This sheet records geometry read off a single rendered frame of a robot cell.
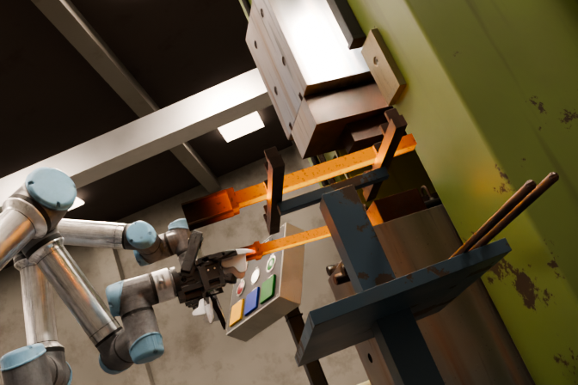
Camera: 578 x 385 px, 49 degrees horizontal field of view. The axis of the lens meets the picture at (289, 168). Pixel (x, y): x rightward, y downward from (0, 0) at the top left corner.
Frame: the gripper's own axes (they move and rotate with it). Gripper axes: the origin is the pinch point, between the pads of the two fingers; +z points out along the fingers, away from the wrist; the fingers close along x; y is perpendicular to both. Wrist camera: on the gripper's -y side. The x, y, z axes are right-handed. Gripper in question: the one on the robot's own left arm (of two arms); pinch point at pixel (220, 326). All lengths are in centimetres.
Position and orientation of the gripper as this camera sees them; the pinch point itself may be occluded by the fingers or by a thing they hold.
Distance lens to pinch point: 194.7
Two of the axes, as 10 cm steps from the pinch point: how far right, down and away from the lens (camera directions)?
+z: 3.5, 8.6, -3.8
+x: -1.7, -3.4, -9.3
